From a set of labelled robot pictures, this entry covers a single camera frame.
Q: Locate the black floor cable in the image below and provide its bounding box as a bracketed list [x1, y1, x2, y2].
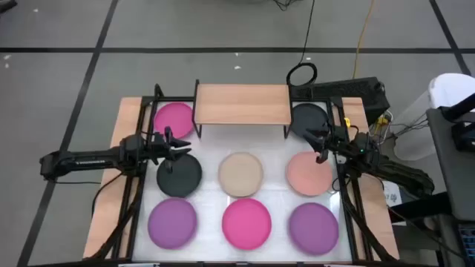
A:
[272, 0, 319, 88]

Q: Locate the dark keyboard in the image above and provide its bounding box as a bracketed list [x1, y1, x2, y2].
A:
[458, 222, 475, 263]

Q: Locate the salmon round plate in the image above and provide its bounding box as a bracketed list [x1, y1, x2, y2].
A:
[285, 151, 334, 197]

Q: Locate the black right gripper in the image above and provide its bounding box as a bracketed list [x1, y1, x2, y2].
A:
[302, 125, 350, 164]

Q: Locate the white trash bin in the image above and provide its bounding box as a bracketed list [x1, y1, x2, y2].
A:
[393, 73, 475, 162]

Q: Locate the yellow floor cable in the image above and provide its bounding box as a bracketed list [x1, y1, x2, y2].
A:
[352, 0, 376, 79]

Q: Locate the beige round plate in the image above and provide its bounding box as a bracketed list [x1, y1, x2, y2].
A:
[217, 151, 265, 198]

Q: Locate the purple round plate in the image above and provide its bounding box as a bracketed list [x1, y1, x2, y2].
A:
[287, 202, 340, 257]
[147, 197, 198, 250]

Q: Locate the pink round plate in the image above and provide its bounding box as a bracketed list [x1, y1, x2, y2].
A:
[221, 197, 272, 251]
[153, 102, 195, 140]

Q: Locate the white table mat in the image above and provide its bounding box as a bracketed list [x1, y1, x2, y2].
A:
[131, 102, 353, 263]

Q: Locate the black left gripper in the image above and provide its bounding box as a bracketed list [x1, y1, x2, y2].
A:
[146, 126, 192, 173]

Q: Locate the black round plate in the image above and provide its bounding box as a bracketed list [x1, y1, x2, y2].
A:
[290, 102, 330, 140]
[156, 153, 203, 199]

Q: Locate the wooden shelf with black legs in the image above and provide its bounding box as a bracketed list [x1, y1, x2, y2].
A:
[191, 79, 294, 140]

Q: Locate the dark grey cart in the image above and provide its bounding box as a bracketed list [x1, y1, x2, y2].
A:
[426, 92, 475, 223]

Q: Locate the white paper label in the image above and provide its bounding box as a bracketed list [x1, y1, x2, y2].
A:
[381, 180, 404, 207]

